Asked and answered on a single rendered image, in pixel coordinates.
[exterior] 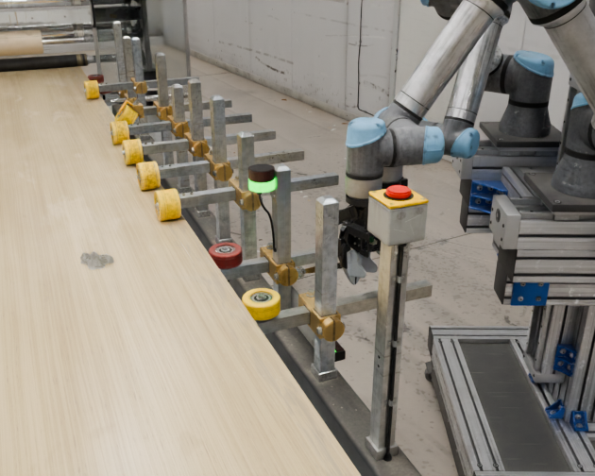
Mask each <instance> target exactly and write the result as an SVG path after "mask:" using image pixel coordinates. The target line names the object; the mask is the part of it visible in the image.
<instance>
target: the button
mask: <svg viewBox="0 0 595 476"><path fill-rule="evenodd" d="M411 193H412V191H411V189H410V188H408V187H406V186H402V185H392V186H389V187H388V188H387V189H386V194H387V195H388V196H389V197H392V198H397V199H403V198H407V197H409V196H410V195H411Z"/></svg>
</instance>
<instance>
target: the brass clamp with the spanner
mask: <svg viewBox="0 0 595 476"><path fill-rule="evenodd" d="M260 257H265V258H266V259H267V260H268V261H269V272H267V274H268V275H269V276H270V277H271V279H272V280H273V281H274V282H275V283H276V284H281V285H283V286H290V285H292V284H294V283H295V282H296V281H297V279H298V272H297V270H296V269H295V262H294V261H293V260H292V259H291V262H290V263H280V264H277V263H276V262H275V261H274V259H273V249H267V246H263V247H260Z"/></svg>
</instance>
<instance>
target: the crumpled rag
mask: <svg viewBox="0 0 595 476"><path fill-rule="evenodd" d="M80 260H81V262H80V263H81V264H86V265H88V268H90V269H91V270H95V269H96V268H97V269H98V268H99V269H102V268H105V264H108V263H111V264H112V263H114V260H113V258H112V256H111V255H109V254H107V253H106V254H105V255H103V254H101V255H98V254H97V253H96V252H95V251H93V252H92V254H89V253H84V252H83V253H82V255H81V257H80Z"/></svg>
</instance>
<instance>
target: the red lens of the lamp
mask: <svg viewBox="0 0 595 476"><path fill-rule="evenodd" d="M249 167H250V166H249ZM249 167H248V178H249V179H250V180H252V181H257V182H265V181H270V180H272V179H274V178H275V167H274V166H273V170H271V171H268V172H254V171H251V170H250V169H249Z"/></svg>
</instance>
